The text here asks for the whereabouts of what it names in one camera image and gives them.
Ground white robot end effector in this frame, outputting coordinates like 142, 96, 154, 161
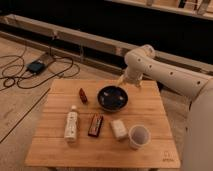
117, 74, 142, 88

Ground white paper cup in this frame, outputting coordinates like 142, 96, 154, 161
128, 125, 151, 150

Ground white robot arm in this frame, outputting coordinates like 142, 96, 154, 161
118, 45, 213, 171

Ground white plastic bottle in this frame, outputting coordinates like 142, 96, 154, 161
64, 105, 78, 142

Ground white wrapped rectangular packet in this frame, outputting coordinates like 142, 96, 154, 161
110, 119, 127, 140

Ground blue power adapter box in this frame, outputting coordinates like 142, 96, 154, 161
27, 61, 45, 74

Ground wooden folding table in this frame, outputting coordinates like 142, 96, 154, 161
25, 79, 180, 168

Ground dark blue ceramic bowl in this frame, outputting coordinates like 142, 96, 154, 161
97, 86, 128, 112

